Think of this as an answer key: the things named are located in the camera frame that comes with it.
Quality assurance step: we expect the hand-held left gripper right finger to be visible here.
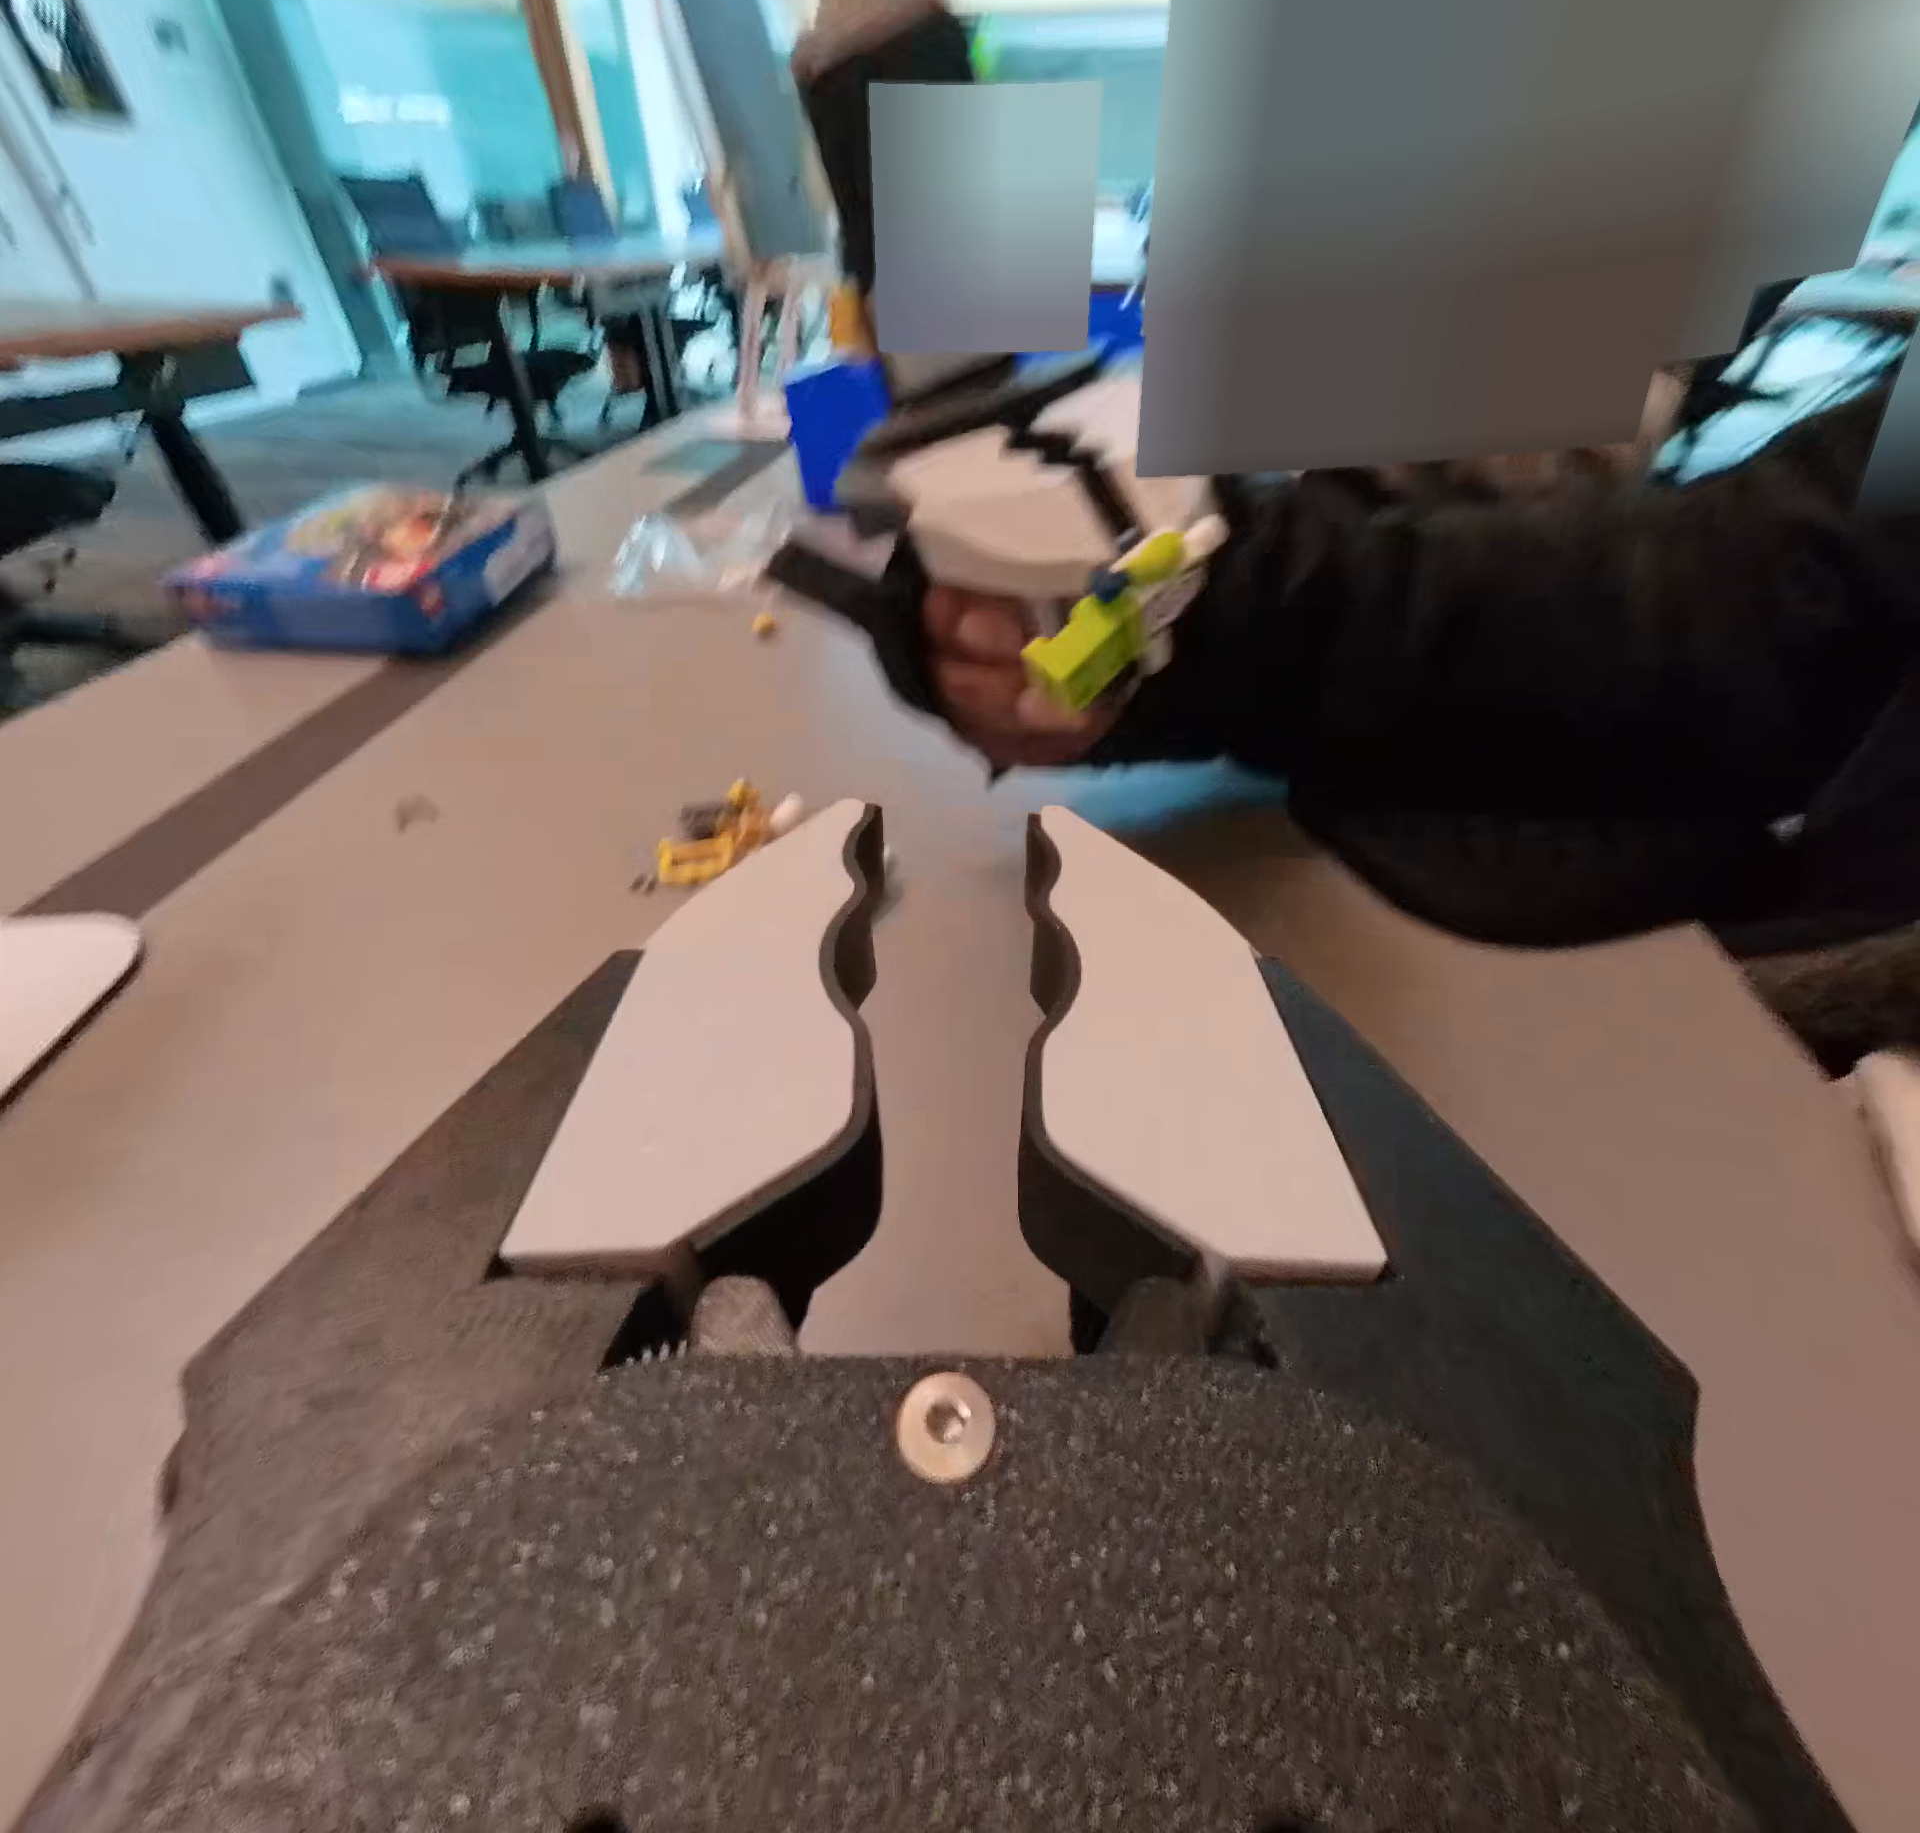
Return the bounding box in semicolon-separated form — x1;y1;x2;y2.
1018;804;1392;1327

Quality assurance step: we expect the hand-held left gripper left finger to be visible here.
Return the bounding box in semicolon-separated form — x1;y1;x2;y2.
498;802;896;1327

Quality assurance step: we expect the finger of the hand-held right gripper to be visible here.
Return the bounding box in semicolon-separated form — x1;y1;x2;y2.
848;354;1108;502
899;445;1210;602

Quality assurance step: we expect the white lime lego minifigure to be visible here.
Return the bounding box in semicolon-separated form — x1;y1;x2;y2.
1018;511;1235;715

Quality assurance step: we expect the yellow lego hand truck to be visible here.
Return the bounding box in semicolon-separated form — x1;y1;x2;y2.
652;782;772;897

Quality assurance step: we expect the person's right forearm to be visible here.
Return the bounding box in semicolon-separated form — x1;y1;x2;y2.
1081;364;1920;953

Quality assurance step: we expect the blue lego box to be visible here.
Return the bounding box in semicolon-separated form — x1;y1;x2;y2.
163;481;568;663

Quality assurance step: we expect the person's right hand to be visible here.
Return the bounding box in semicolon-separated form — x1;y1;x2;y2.
916;583;1124;779

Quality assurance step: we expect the clear plastic bag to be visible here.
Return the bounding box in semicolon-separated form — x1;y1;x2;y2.
608;490;801;609

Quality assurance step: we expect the black office chair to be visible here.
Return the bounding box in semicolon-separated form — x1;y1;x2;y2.
336;166;608;491

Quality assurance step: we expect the person's pale printed shirt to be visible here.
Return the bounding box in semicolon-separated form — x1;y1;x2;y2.
1842;1045;1920;1252

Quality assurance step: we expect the wooden desk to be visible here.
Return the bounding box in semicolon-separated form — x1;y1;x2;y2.
0;294;309;550

